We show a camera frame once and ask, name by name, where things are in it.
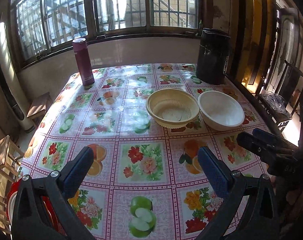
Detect barred window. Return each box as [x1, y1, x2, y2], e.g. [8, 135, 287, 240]
[9, 0, 212, 68]

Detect large cream colander bowl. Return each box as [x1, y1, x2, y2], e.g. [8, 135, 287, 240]
[145, 88, 200, 129]

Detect black electric kettle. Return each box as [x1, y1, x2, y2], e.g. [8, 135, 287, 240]
[196, 28, 230, 85]

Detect magenta thermos bottle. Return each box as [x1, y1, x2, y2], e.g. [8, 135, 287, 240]
[72, 37, 95, 87]

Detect white standing air conditioner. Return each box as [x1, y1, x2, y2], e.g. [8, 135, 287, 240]
[0, 22, 34, 132]

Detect large white bowl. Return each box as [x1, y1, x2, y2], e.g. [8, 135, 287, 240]
[198, 90, 245, 131]

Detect light wooden stool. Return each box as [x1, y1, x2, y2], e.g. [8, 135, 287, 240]
[0, 135, 24, 183]

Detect floral fruit tablecloth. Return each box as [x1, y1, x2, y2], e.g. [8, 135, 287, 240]
[19, 63, 266, 239]

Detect small wooden stool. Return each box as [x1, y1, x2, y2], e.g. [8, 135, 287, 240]
[27, 92, 53, 121]

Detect red chair with plate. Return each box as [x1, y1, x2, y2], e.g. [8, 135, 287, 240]
[6, 179, 66, 236]

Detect clear plastic bag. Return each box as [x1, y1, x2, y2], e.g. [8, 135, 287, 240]
[260, 90, 287, 114]

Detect dark wooden chair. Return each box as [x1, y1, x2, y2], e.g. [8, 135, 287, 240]
[258, 60, 303, 132]

